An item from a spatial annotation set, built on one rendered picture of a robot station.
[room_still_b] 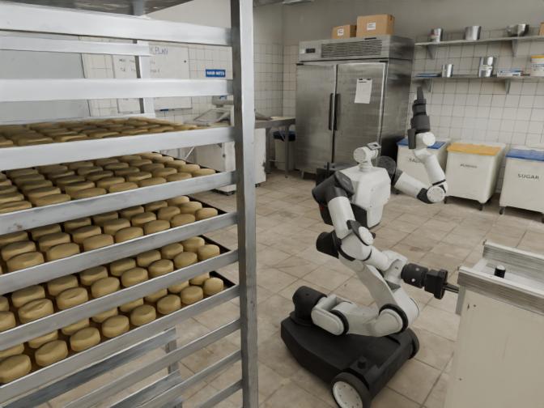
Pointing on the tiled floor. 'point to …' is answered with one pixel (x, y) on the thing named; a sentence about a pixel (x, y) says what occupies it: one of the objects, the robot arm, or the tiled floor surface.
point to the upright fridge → (383, 119)
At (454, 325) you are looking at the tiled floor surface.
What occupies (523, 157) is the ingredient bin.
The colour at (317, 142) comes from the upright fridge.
